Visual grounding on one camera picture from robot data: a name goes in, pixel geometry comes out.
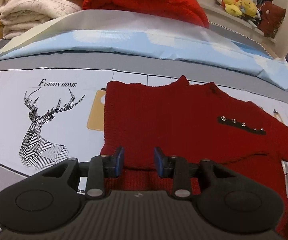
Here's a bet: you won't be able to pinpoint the dark red knit sweater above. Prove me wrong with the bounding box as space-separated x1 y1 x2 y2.
101 76 288 239

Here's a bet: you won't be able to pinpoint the grey printed bed sheet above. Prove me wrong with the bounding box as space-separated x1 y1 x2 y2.
0 23 288 239

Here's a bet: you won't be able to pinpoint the light blue folded duvet cover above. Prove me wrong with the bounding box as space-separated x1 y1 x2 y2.
0 10 288 92

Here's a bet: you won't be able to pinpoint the cream folded quilt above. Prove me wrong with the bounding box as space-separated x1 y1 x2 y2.
0 0 83 40

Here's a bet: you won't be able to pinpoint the yellow plush toys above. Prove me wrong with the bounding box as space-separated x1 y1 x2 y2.
217 0 259 18

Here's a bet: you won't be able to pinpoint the white window seat cushion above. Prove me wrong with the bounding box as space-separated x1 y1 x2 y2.
197 0 277 44

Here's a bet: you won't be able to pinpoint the bright red folded blanket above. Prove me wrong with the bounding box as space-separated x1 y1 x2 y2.
82 0 209 28

